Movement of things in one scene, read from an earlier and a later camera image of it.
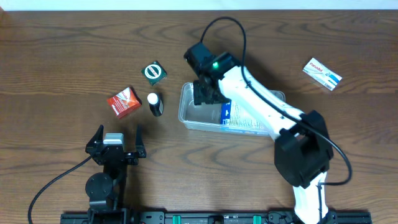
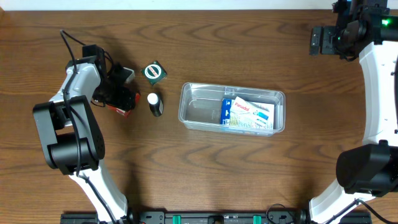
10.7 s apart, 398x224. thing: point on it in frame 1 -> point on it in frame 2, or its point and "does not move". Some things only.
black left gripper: x=115 y=152 -> x=125 y=101
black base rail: x=127 y=217 does not move
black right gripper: x=204 y=94 -> x=321 y=40
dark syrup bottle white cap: x=156 y=104 does not move
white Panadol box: x=322 y=74 -> x=250 y=115
